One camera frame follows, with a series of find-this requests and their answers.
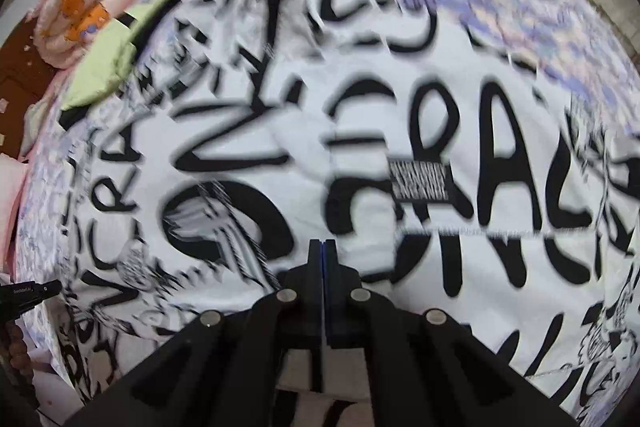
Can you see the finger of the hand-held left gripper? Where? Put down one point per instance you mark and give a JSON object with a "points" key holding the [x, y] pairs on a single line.
{"points": [[30, 294]]}

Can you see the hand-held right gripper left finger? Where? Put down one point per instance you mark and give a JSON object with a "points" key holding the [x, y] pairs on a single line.
{"points": [[317, 267]]}

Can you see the pink bed sheet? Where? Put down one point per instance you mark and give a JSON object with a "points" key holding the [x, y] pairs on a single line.
{"points": [[10, 202]]}

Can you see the black and white printed t-shirt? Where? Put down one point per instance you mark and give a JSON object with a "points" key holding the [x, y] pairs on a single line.
{"points": [[310, 117]]}

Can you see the folded green garment black trim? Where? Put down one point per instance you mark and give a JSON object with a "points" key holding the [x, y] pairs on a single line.
{"points": [[107, 52]]}

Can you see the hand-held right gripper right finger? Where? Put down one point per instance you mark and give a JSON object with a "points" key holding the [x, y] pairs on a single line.
{"points": [[331, 267]]}

